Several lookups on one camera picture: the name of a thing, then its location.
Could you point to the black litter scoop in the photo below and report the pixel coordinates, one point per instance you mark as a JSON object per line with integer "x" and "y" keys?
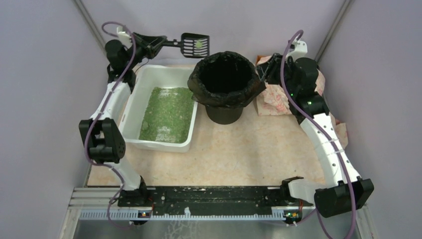
{"x": 191, "y": 45}

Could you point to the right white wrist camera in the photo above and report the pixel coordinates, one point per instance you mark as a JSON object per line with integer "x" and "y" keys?
{"x": 300, "y": 49}

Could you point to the black trash bin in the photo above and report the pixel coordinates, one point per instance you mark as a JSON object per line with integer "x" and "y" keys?
{"x": 223, "y": 116}

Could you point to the green litter clump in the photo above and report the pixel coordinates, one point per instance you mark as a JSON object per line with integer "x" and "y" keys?
{"x": 144, "y": 126}

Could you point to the pink floral cloth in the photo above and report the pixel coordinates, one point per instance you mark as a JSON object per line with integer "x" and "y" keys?
{"x": 273, "y": 102}

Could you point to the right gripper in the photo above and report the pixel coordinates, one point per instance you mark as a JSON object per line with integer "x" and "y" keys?
{"x": 275, "y": 62}

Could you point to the black garbage bag liner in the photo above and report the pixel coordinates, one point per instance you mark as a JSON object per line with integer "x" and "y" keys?
{"x": 225, "y": 80}

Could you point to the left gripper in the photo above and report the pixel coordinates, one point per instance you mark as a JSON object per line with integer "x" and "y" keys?
{"x": 145, "y": 44}

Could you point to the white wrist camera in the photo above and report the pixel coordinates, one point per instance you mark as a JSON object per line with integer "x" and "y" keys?
{"x": 300, "y": 49}
{"x": 124, "y": 37}

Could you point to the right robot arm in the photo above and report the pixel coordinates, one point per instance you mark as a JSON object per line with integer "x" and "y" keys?
{"x": 344, "y": 189}

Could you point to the white plastic litter box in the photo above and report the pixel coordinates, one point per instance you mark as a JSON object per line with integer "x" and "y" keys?
{"x": 162, "y": 98}

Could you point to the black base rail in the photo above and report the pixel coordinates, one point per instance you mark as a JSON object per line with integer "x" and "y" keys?
{"x": 189, "y": 203}

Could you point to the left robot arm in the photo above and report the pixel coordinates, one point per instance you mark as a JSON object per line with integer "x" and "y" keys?
{"x": 103, "y": 142}

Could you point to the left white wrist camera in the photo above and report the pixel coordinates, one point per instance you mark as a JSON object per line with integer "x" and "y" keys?
{"x": 124, "y": 37}

